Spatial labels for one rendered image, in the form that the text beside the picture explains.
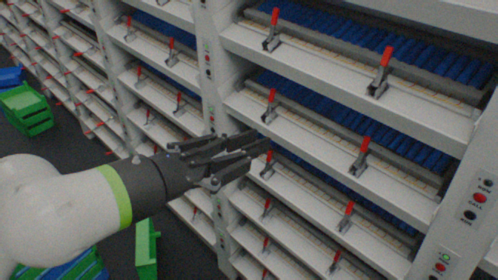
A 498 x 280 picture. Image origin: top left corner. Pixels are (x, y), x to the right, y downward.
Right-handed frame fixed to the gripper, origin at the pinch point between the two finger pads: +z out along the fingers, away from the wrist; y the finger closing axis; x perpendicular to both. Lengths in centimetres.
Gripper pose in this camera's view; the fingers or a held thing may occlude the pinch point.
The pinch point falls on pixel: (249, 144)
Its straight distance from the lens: 68.1
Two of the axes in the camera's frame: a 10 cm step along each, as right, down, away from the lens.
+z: 7.1, -2.6, 6.6
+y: 6.9, 4.5, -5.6
